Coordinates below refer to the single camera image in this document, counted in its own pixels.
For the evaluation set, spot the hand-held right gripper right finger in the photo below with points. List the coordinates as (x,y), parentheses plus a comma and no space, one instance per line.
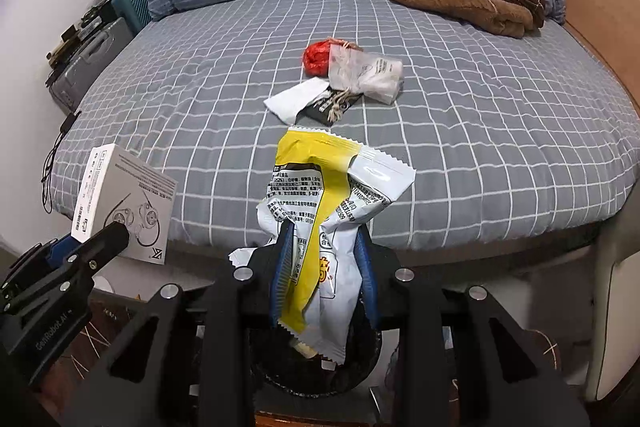
(369,277)

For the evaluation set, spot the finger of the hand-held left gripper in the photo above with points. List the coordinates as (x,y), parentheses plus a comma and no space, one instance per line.
(55,252)
(107,242)

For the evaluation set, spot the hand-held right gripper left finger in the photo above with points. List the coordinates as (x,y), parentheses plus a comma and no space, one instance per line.
(282,267)

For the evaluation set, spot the white earphone box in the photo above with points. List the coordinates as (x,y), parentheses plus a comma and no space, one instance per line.
(130,192)

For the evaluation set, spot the bin with black liner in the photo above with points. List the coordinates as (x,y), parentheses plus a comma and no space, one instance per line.
(360,357)

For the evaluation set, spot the yellow white snack bag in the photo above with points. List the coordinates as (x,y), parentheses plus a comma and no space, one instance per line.
(320,187)

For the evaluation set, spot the black wet wipe packet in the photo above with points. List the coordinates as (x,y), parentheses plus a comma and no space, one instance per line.
(317,112)

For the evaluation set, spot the person's left leg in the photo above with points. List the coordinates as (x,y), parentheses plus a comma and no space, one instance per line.
(107,322)

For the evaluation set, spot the person's leg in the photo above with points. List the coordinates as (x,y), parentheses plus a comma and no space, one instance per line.
(555,342)
(107,322)

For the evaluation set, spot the white paper tissue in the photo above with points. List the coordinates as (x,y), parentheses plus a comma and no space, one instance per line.
(292,102)

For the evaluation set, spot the grey hard case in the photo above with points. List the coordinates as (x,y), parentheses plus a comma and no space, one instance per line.
(90,67)

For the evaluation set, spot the person's right leg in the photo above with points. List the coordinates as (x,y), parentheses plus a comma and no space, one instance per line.
(555,342)

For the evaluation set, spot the white crumpled plastic bag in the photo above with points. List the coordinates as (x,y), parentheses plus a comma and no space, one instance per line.
(382,79)

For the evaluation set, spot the dark clutter pile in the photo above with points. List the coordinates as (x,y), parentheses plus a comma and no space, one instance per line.
(75,34)

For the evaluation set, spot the red crumpled wrapper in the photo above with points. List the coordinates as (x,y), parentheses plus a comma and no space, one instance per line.
(317,57)

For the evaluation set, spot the teal suitcase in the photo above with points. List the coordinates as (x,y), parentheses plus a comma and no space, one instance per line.
(132,4)

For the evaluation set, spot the white bed base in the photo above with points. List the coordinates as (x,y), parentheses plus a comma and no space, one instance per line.
(615,307)

